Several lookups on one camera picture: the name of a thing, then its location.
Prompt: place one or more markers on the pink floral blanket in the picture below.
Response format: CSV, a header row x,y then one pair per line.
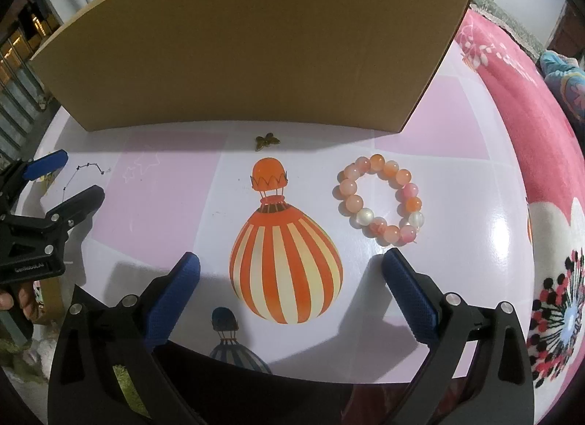
x,y
525,132

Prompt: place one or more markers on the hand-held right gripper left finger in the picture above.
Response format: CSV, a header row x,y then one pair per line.
x,y
176,301

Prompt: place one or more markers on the brown cardboard box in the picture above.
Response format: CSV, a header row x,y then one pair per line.
x,y
251,41

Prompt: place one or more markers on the green fluffy rug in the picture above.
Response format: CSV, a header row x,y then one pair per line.
x,y
125,381

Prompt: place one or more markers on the gold butterfly charm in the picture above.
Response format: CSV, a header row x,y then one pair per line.
x,y
265,142

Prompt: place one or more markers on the brown door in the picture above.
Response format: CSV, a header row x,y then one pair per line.
x,y
566,32

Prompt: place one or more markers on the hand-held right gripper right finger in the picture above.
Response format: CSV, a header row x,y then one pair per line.
x,y
411,297

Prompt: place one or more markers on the dark shelving unit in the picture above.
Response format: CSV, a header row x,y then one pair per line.
x,y
18,78

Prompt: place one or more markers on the grey cushion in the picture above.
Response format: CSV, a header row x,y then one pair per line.
x,y
502,18

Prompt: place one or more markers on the person's left hand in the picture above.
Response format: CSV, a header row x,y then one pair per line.
x,y
27,304

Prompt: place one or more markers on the blue printed blanket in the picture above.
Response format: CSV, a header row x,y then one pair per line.
x,y
566,82

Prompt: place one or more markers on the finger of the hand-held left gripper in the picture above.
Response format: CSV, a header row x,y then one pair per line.
x,y
84,199
45,164

